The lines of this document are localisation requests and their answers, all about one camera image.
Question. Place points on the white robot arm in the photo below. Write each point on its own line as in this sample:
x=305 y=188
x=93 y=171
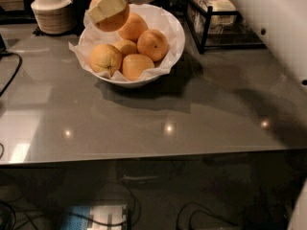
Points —
x=253 y=113

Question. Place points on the black wire rack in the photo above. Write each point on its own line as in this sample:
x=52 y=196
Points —
x=224 y=29

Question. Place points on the black cup holder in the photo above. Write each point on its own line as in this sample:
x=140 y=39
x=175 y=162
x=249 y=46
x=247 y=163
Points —
x=80 y=2

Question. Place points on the stack of paper bowls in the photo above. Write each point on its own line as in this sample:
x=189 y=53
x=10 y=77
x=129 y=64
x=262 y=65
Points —
x=54 y=17

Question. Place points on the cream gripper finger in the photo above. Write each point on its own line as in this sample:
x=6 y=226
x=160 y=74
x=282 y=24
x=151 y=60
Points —
x=108 y=11

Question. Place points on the white paper bowl liner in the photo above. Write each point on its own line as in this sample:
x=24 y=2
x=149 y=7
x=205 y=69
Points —
x=164 y=19

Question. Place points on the white ceramic bowl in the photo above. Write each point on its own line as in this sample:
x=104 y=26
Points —
x=177 y=39

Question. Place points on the blue white box below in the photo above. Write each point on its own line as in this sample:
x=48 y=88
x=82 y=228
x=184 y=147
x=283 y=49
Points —
x=98 y=217

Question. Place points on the small orange centre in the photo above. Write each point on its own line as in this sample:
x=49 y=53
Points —
x=126 y=47

